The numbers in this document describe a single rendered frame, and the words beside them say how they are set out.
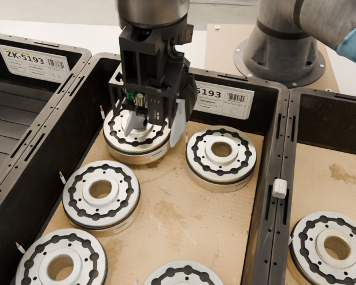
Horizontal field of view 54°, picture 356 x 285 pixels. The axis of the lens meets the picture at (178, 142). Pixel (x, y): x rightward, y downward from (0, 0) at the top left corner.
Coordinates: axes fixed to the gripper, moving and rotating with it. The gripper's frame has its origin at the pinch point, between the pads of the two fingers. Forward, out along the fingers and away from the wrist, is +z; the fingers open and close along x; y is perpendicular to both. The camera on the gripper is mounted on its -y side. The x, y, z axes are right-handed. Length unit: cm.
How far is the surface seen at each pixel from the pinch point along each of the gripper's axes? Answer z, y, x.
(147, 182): 4.4, 6.5, 0.1
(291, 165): -6.1, 6.4, 17.9
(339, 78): 15, -42, 33
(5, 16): 87, -147, -151
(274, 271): -5.6, 19.3, 17.1
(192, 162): 1.0, 3.7, 5.9
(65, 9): 85, -164, -116
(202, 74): -6.1, -6.8, 4.4
